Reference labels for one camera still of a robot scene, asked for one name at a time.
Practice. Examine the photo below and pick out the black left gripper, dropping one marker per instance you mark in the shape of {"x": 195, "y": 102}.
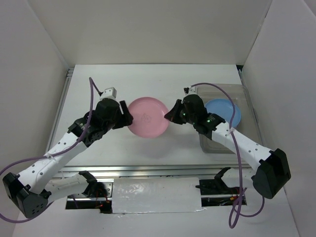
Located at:
{"x": 128, "y": 117}

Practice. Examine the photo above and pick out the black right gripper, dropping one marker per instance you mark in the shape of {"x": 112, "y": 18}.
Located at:
{"x": 173, "y": 115}

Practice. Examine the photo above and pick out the pink plastic plate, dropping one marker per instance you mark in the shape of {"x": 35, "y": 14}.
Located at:
{"x": 148, "y": 117}

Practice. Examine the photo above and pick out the blue plastic plate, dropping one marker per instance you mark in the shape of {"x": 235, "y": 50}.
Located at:
{"x": 224, "y": 109}

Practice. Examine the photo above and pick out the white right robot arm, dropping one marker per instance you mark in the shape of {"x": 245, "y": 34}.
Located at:
{"x": 271, "y": 168}

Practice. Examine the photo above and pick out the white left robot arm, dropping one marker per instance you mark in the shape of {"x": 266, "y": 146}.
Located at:
{"x": 33, "y": 190}

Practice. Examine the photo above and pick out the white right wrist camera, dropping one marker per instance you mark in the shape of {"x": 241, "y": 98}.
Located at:
{"x": 189, "y": 91}

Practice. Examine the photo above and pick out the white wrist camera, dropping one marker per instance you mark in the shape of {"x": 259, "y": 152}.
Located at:
{"x": 189, "y": 91}
{"x": 109, "y": 93}

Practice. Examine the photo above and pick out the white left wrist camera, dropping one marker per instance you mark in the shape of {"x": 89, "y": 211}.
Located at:
{"x": 109, "y": 93}

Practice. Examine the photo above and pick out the aluminium rail frame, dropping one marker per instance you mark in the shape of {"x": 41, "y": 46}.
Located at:
{"x": 152, "y": 171}

